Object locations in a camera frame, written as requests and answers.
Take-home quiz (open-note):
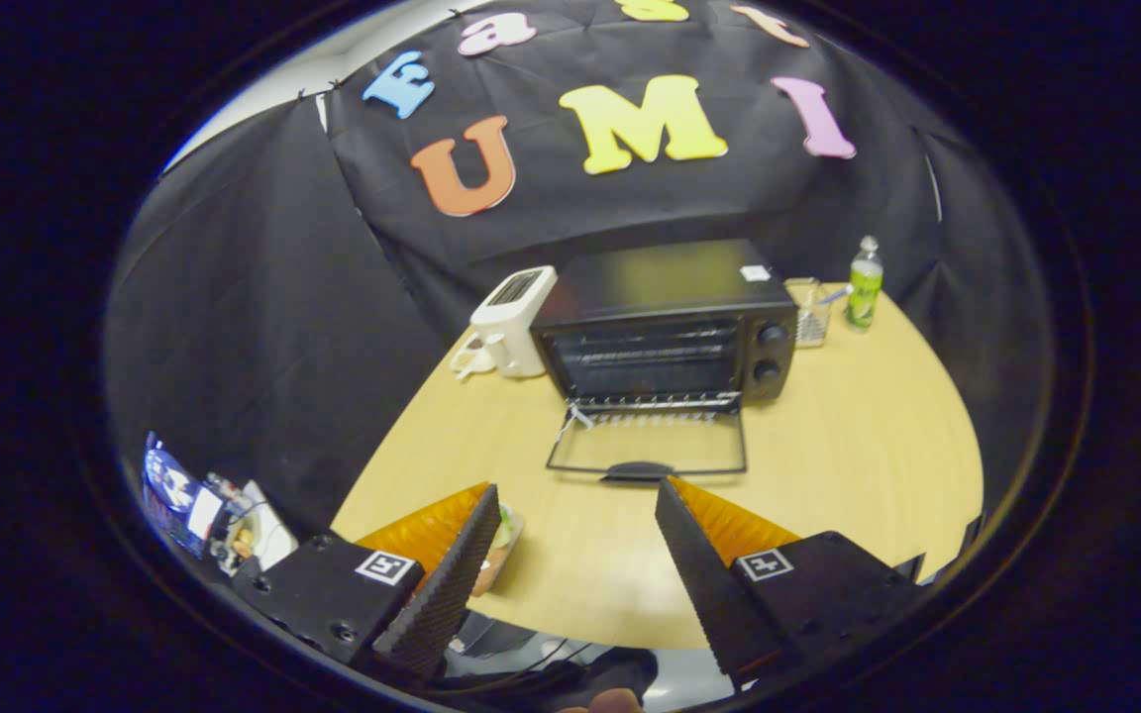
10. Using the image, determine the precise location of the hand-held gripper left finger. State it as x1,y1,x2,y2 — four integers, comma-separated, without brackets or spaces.
232,482,502,682

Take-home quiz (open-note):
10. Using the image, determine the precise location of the clear bottle with green label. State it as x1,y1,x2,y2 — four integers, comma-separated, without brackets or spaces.
846,236,884,332

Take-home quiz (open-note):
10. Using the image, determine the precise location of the toast sandwich with lettuce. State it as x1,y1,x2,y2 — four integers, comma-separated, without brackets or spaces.
471,503,526,598

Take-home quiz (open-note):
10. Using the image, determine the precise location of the white pop-up toaster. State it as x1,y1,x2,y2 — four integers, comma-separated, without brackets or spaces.
449,265,559,381

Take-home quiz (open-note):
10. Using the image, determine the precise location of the clear measuring cup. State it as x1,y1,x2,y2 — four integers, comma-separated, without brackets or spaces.
784,277,855,349

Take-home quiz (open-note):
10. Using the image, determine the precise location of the black toaster oven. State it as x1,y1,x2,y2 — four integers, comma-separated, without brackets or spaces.
529,238,799,483

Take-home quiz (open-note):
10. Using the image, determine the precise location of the blue printed packet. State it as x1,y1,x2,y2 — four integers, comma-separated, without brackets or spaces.
141,433,227,558

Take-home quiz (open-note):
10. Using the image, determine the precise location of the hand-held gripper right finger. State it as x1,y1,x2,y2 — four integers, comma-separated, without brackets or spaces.
655,476,928,692

